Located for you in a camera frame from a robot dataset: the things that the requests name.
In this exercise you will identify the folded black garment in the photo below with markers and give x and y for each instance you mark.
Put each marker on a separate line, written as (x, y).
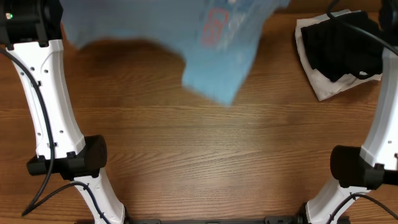
(335, 50)

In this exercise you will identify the folded white garment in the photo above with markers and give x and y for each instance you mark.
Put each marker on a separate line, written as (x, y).
(322, 86)

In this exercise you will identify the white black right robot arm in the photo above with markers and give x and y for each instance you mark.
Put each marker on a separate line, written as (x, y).
(358, 170)

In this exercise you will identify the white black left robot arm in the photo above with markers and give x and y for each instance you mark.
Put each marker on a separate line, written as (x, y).
(31, 37)

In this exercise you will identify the light blue t-shirt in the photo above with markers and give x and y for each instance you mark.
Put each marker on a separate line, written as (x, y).
(218, 39)

